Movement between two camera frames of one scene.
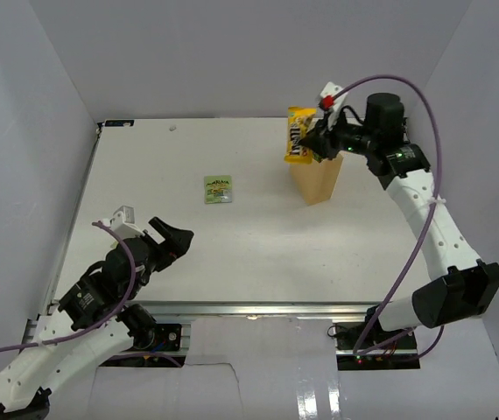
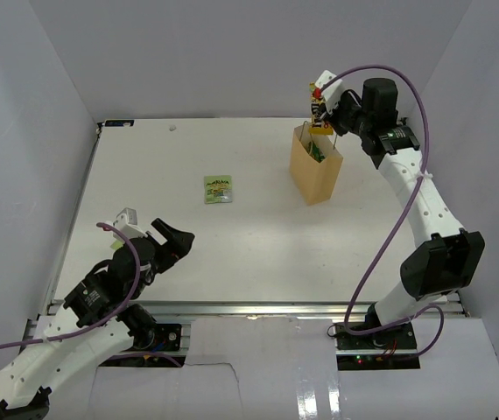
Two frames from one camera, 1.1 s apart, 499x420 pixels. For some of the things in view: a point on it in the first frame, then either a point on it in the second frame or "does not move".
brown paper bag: [317, 180] does not move
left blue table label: [118, 122] does not move
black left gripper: [176, 243] does not move
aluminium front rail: [254, 309] does not move
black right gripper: [321, 141] -> [346, 98]
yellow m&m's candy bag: [299, 120] -> [317, 101]
